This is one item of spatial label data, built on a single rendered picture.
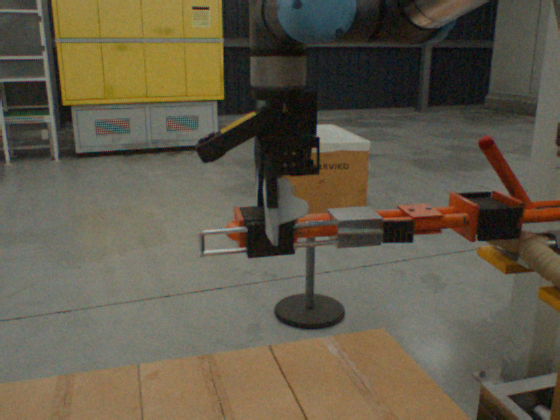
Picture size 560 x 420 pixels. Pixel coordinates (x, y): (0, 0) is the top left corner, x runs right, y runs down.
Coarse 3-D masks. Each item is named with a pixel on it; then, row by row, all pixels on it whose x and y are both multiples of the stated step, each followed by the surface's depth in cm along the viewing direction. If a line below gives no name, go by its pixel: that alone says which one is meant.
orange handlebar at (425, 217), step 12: (408, 204) 87; (420, 204) 87; (540, 204) 89; (552, 204) 90; (312, 216) 83; (324, 216) 83; (384, 216) 85; (396, 216) 85; (408, 216) 85; (420, 216) 81; (432, 216) 82; (444, 216) 83; (456, 216) 83; (468, 216) 83; (528, 216) 84; (540, 216) 85; (552, 216) 85; (300, 228) 79; (312, 228) 79; (324, 228) 79; (336, 228) 79; (420, 228) 82; (432, 228) 82; (444, 228) 83
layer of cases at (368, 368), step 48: (336, 336) 178; (384, 336) 178; (0, 384) 152; (48, 384) 152; (96, 384) 152; (144, 384) 152; (192, 384) 152; (240, 384) 152; (288, 384) 153; (336, 384) 152; (384, 384) 152; (432, 384) 152
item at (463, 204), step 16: (464, 192) 90; (480, 192) 90; (496, 192) 89; (464, 208) 84; (480, 208) 84; (496, 208) 81; (512, 208) 81; (480, 224) 82; (496, 224) 83; (512, 224) 83; (480, 240) 82
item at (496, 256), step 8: (480, 248) 104; (488, 248) 103; (496, 248) 103; (480, 256) 104; (488, 256) 101; (496, 256) 99; (504, 256) 99; (512, 256) 98; (496, 264) 98; (504, 264) 96; (512, 264) 96; (520, 264) 96; (504, 272) 96; (512, 272) 96; (520, 272) 96; (528, 272) 97
